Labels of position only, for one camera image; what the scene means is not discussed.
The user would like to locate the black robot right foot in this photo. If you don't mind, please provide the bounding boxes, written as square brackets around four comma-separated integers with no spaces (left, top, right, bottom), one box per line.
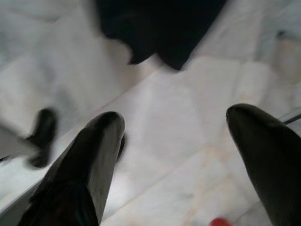
[117,134,127,158]

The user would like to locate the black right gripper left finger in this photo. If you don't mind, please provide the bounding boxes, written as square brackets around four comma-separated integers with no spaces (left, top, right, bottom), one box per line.
[16,111,126,226]

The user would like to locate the black robot left foot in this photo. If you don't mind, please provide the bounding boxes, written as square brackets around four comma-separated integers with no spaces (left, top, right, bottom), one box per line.
[27,107,58,168]

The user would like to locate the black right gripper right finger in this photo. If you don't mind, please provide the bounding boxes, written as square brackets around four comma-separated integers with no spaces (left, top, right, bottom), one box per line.
[225,103,301,226]

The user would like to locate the navy and red jacket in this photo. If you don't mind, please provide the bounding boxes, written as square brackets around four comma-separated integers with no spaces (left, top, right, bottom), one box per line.
[94,0,227,72]

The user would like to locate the silver robot left leg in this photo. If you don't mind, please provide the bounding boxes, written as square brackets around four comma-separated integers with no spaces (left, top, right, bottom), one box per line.
[0,128,38,163]

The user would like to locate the black robot foot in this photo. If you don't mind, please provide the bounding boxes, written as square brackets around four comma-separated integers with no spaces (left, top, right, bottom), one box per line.
[27,107,58,168]
[117,134,127,158]

